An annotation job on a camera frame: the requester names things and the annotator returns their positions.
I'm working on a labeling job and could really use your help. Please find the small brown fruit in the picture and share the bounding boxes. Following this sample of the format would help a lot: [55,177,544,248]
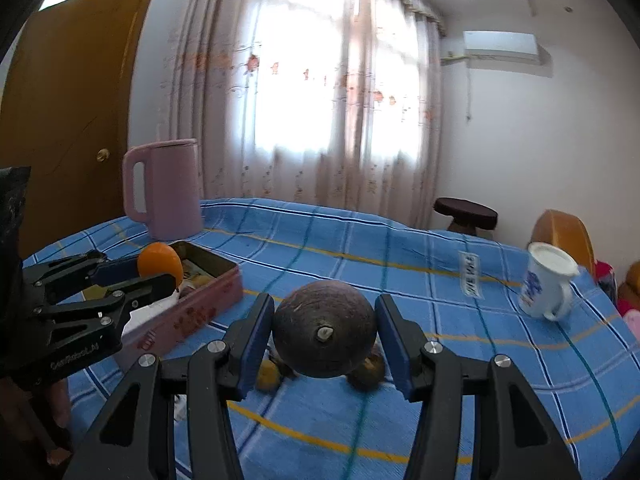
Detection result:
[347,352,386,391]

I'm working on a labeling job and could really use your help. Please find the pink electric kettle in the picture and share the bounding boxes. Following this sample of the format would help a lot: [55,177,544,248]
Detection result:
[122,138,204,242]

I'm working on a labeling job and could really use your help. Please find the orange wooden chair back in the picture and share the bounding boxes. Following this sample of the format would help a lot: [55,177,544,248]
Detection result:
[530,209,597,276]

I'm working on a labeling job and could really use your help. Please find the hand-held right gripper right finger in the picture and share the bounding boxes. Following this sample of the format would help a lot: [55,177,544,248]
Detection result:
[374,293,582,480]

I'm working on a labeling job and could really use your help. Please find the air conditioner pipe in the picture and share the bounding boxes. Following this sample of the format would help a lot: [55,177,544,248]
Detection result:
[440,52,475,122]

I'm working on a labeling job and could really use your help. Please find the dark round stool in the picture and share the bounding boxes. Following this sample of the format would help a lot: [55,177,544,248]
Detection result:
[433,197,499,234]

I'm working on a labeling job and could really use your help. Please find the blue plaid cloth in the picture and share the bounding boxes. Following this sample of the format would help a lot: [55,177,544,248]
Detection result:
[22,197,636,480]

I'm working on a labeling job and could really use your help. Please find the white cloth label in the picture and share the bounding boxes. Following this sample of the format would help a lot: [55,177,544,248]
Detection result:
[457,251,488,302]

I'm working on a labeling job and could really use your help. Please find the pink and red clothes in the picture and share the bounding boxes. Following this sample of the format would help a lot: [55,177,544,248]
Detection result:
[595,259,640,348]

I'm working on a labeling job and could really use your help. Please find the floral sheer curtain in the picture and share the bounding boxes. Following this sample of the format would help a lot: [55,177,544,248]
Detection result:
[160,0,447,231]

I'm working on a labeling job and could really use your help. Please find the round dark brown fruit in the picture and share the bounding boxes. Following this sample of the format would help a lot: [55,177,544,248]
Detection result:
[272,281,378,379]

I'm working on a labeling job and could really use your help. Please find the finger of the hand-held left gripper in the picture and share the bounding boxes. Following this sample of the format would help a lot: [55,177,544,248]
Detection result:
[32,272,177,335]
[22,249,143,306]

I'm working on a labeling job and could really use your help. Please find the person's left hand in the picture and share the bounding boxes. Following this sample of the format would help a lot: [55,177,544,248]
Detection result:
[0,375,72,466]

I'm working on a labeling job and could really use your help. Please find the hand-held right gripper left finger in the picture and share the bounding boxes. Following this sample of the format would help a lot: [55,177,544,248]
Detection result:
[62,293,276,480]

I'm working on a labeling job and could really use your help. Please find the orange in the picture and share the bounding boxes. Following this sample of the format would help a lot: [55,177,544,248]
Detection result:
[137,242,184,286]

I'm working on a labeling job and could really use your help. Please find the pink tin box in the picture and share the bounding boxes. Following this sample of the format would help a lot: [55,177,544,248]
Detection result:
[120,240,244,357]

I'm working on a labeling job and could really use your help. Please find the white air conditioner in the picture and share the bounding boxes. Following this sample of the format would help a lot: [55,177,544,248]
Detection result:
[462,31,543,66]

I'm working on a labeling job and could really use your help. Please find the white mug with blue print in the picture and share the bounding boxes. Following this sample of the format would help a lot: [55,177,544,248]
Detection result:
[517,241,581,322]

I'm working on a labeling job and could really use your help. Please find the small yellow fruit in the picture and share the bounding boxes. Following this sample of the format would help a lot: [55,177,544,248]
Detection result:
[256,360,279,392]

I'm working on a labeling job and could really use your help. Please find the wooden door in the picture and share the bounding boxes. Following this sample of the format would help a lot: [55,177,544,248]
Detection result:
[0,0,162,261]

